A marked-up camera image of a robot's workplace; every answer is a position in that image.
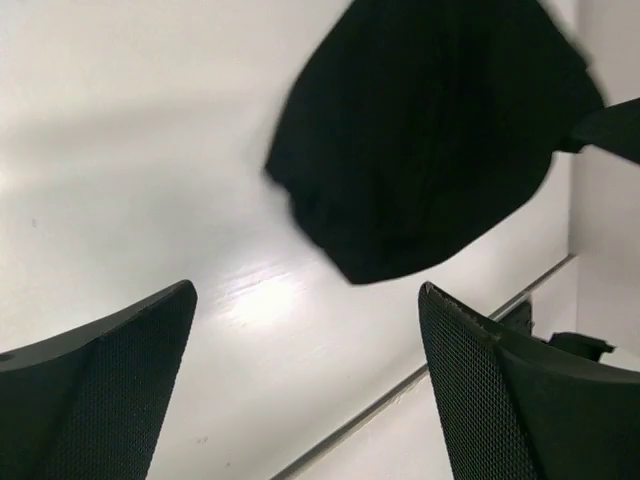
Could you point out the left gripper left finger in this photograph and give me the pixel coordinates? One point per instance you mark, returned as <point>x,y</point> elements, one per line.
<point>90,403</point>

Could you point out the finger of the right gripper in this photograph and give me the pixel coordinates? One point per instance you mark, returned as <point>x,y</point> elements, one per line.
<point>614,129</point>

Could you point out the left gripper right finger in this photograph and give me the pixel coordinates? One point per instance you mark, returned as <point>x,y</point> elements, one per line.
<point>512,406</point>

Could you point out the black skirt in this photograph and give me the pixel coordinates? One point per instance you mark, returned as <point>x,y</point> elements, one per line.
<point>417,126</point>

